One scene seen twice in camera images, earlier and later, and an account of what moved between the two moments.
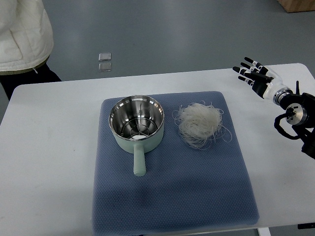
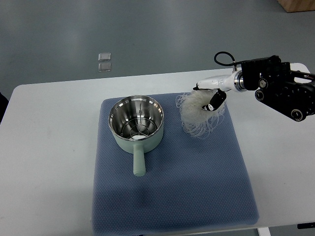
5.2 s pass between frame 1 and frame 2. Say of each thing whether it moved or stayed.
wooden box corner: stayed
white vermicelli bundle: moved
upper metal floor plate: stayed
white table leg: stayed
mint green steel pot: stayed
